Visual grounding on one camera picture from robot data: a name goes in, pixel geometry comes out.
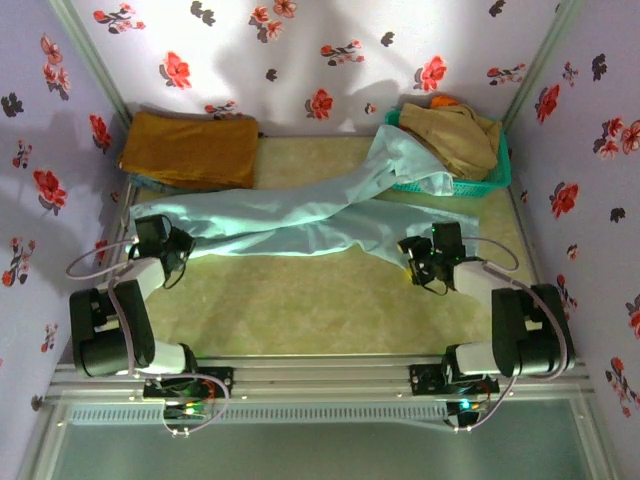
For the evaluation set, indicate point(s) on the aluminium corner post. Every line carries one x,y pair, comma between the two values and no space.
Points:
85,45
545,55

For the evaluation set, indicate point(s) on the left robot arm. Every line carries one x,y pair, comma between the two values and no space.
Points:
120,320

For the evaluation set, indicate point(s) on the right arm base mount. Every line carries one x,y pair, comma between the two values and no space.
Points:
425,380

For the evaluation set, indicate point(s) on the folded mustard trousers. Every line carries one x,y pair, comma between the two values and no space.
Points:
190,147

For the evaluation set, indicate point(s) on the orange garment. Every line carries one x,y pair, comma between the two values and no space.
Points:
444,101

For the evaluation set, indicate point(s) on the aluminium mounting rail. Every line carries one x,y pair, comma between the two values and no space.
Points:
320,375

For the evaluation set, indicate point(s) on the light blue trousers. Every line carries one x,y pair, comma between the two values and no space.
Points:
300,220

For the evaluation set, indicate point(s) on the khaki trousers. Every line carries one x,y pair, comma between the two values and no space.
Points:
450,137

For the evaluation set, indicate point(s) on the folded blue trousers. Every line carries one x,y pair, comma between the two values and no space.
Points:
147,184

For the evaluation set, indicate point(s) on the teal plastic basket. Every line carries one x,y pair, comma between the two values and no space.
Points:
480,187

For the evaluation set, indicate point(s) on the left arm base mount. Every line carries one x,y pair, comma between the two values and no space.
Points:
220,377

